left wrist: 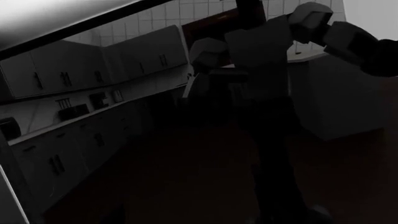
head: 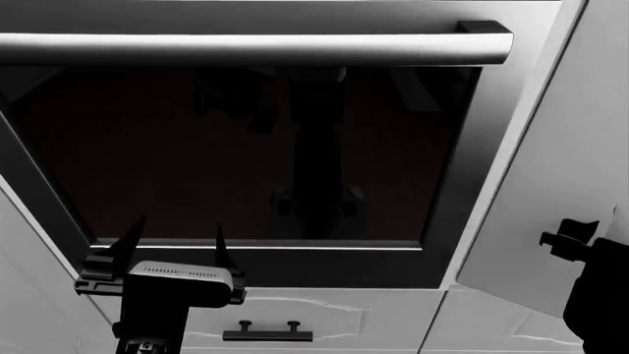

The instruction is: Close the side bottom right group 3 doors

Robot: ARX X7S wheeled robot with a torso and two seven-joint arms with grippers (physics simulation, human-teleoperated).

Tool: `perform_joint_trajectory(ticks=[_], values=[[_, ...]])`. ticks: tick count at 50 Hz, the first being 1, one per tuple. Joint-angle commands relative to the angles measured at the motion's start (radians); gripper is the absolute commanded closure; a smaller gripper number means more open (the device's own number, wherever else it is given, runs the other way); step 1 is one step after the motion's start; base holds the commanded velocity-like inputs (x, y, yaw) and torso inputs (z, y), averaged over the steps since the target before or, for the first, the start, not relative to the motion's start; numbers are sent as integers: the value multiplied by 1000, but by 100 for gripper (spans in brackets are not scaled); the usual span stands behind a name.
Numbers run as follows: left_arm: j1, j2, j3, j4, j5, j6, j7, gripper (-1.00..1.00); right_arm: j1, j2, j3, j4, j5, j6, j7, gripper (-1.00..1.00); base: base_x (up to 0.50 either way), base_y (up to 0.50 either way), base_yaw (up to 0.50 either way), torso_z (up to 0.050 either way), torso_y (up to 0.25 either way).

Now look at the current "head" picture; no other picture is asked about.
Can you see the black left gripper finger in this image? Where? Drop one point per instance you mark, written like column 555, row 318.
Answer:
column 224, row 254
column 125, row 250

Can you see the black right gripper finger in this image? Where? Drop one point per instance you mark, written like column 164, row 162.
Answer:
column 560, row 245
column 580, row 228

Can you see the white cabinet door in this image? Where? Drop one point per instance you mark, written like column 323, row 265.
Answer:
column 481, row 328
column 550, row 177

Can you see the white cabinet door panel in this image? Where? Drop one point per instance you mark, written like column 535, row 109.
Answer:
column 34, row 265

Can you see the stainless oven door with glass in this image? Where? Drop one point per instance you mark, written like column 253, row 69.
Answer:
column 304, row 269

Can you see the white drawer front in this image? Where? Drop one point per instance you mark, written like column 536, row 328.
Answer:
column 344, row 313

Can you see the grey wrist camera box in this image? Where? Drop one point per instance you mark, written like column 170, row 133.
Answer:
column 187, row 282

